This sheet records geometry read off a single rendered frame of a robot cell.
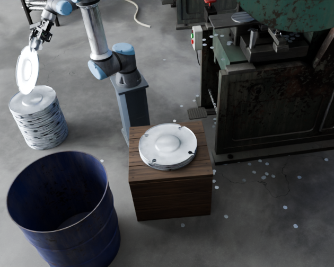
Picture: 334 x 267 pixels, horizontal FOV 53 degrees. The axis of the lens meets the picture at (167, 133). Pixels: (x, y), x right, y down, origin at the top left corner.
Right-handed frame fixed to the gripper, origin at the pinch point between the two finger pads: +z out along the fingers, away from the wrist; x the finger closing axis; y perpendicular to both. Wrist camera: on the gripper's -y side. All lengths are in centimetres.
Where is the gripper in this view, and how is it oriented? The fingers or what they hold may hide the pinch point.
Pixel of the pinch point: (32, 50)
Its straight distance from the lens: 217.2
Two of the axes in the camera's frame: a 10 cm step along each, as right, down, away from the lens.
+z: -4.4, 8.8, 1.4
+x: 5.3, 1.3, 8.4
